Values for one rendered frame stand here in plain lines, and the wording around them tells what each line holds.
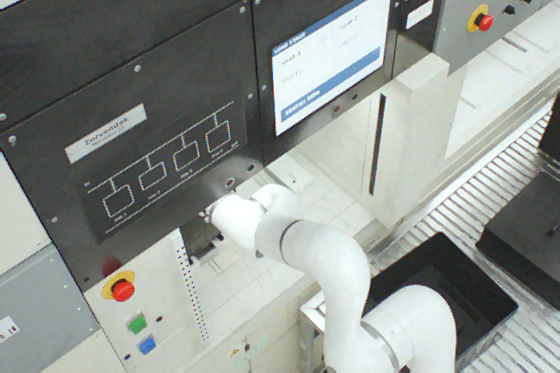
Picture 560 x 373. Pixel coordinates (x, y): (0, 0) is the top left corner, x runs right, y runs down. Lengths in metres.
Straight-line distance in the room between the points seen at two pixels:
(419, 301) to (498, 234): 0.80
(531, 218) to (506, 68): 0.59
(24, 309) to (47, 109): 0.36
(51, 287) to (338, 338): 0.45
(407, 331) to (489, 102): 1.22
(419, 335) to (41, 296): 0.59
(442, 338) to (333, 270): 0.21
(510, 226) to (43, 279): 1.27
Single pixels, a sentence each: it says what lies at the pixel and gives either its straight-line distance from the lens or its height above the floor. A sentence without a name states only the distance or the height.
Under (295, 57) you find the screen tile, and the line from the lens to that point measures 1.12.
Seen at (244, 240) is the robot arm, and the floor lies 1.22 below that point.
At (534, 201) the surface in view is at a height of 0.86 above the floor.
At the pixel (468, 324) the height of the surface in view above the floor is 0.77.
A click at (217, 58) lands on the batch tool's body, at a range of 0.99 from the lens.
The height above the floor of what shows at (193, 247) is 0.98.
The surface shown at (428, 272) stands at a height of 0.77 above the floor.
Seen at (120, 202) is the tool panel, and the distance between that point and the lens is 1.05.
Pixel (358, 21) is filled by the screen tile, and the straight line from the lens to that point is 1.21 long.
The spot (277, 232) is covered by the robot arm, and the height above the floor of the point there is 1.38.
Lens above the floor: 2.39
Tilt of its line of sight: 51 degrees down
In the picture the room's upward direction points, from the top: 2 degrees counter-clockwise
